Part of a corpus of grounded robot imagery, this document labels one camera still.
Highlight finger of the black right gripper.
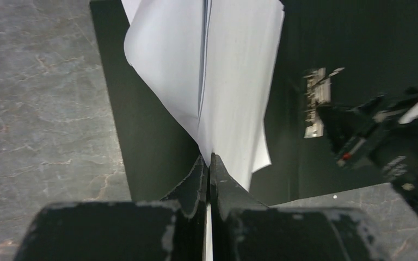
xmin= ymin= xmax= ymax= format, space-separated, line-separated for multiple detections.
xmin=317 ymin=104 xmax=375 ymax=155

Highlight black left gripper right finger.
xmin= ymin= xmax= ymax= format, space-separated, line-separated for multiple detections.
xmin=210 ymin=154 xmax=386 ymax=260

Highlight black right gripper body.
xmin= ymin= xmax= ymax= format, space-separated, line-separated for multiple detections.
xmin=333 ymin=84 xmax=418 ymax=239

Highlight white paper sheets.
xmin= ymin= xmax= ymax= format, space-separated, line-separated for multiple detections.
xmin=122 ymin=1 xmax=285 ymax=189

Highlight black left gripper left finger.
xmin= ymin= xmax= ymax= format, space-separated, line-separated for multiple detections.
xmin=15 ymin=157 xmax=208 ymax=260

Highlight black folder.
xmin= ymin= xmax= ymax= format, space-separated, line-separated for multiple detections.
xmin=90 ymin=1 xmax=418 ymax=205

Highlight metal folder clip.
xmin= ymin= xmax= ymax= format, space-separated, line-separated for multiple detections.
xmin=304 ymin=67 xmax=345 ymax=139

